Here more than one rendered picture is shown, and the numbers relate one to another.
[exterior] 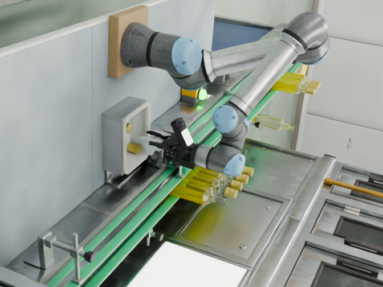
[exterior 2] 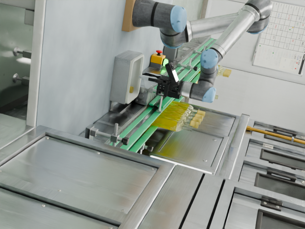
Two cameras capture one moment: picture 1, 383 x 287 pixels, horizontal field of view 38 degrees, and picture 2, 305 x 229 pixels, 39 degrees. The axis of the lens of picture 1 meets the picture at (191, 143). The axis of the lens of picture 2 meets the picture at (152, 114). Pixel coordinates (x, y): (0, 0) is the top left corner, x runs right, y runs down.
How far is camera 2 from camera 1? 0.59 m
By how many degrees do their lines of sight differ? 11
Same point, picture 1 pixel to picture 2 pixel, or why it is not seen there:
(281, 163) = (213, 118)
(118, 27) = not seen: outside the picture
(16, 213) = (67, 112)
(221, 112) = (208, 53)
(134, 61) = (140, 21)
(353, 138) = not seen: hidden behind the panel
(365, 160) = not seen: hidden behind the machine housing
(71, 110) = (102, 47)
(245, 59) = (214, 26)
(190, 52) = (182, 15)
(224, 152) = (203, 85)
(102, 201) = (111, 120)
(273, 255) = (227, 166)
